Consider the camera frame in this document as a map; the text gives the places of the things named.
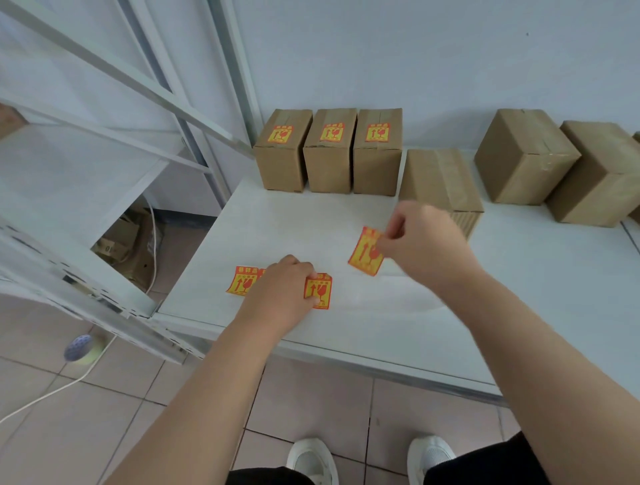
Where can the person's left hand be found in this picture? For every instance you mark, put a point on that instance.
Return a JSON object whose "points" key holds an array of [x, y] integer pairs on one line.
{"points": [[277, 295]]}

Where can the person's right hand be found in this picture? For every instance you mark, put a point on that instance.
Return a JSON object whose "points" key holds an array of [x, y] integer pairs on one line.
{"points": [[430, 245]]}

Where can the person's left fingers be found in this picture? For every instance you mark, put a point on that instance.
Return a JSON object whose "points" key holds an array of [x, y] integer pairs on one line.
{"points": [[295, 267]]}

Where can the person's right thumb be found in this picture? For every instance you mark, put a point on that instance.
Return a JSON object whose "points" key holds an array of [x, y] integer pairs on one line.
{"points": [[387, 246]]}

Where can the yellow red warning sticker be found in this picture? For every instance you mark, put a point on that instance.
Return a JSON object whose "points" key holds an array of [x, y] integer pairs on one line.
{"points": [[362, 255]]}

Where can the yellow red sticker strip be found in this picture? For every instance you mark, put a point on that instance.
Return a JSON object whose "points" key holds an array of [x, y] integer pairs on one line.
{"points": [[242, 281]]}

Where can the person's left forearm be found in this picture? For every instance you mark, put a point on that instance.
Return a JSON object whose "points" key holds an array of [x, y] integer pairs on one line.
{"points": [[215, 399]]}

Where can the person's right forearm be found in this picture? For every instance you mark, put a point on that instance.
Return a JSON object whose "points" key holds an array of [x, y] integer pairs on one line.
{"points": [[540, 379]]}

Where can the labelled brown cardboard box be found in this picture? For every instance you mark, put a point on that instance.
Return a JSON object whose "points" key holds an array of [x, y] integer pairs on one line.
{"points": [[376, 167], [327, 165], [280, 162]]}

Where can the plain brown cardboard box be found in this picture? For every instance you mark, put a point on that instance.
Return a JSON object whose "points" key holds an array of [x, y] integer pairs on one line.
{"points": [[440, 180], [522, 160], [597, 177]]}

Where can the yellow red box label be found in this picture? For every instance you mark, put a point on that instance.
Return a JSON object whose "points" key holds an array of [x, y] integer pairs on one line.
{"points": [[280, 134], [332, 132], [377, 132]]}

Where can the flattened cardboard scraps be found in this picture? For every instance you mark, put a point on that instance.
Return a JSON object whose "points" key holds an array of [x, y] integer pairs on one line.
{"points": [[127, 250]]}

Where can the person's white left shoe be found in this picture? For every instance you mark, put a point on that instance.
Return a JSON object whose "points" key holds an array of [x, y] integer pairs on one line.
{"points": [[312, 462]]}

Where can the person's white shoe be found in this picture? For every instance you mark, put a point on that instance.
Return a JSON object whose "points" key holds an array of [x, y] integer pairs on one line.
{"points": [[312, 462], [430, 457]]}

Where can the person's white right shoe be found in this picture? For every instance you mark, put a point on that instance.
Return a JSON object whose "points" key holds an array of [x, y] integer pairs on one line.
{"points": [[430, 457]]}

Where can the clear packing tape roll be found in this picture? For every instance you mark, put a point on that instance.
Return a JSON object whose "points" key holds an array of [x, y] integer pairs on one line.
{"points": [[82, 347]]}

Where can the white metal shelf rack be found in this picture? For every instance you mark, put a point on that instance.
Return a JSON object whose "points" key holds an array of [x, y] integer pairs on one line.
{"points": [[75, 210]]}

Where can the person's black trousers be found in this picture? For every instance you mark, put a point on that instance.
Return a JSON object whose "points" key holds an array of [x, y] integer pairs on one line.
{"points": [[480, 462]]}

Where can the brown box on rack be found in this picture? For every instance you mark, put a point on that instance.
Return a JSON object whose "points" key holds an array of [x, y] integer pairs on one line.
{"points": [[10, 121]]}

